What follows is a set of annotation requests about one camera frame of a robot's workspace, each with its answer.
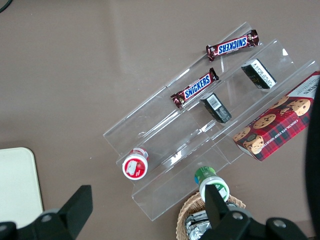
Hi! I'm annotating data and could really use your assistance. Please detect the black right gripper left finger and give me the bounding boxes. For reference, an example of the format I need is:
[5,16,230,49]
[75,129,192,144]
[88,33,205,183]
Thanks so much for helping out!
[0,184,94,240]

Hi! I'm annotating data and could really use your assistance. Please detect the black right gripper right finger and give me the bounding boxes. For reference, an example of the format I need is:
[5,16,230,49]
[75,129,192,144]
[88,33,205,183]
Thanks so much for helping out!
[197,184,310,240]

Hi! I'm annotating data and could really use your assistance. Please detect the light wicker basket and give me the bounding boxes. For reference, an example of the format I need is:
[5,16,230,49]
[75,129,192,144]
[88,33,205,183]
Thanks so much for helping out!
[176,191,247,240]

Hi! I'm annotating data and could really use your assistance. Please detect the cream plastic tray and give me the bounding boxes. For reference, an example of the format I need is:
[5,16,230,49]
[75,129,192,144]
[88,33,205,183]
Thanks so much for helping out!
[0,147,45,229]

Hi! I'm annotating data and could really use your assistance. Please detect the silver foil pack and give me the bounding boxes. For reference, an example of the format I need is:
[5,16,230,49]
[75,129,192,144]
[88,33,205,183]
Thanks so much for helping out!
[184,209,213,240]

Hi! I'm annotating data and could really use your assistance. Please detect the green yogurt cup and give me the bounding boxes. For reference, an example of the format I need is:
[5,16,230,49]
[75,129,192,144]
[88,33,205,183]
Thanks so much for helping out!
[194,166,230,204]

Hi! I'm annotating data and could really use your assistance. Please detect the red strawberry yogurt cup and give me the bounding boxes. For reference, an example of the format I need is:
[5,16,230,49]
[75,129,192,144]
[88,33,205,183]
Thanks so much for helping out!
[121,147,150,180]

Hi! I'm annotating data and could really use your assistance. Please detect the clear acrylic stepped display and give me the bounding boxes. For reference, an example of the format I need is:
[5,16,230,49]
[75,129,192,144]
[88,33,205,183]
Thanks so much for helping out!
[102,21,320,222]

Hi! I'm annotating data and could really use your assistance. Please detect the small black carton box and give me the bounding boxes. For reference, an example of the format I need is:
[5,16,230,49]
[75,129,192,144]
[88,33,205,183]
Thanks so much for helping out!
[241,58,278,90]
[199,92,233,124]

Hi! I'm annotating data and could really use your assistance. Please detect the red tartan cookie box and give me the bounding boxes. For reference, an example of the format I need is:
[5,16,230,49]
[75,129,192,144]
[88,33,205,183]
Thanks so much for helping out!
[232,71,320,162]

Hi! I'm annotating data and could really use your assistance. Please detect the Snickers chocolate bar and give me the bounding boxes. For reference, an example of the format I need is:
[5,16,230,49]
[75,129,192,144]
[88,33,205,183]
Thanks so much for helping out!
[206,29,260,62]
[170,67,220,109]

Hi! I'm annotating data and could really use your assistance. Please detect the black floor cable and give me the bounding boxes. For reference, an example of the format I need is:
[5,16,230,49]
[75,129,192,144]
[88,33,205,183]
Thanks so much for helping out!
[0,0,11,14]

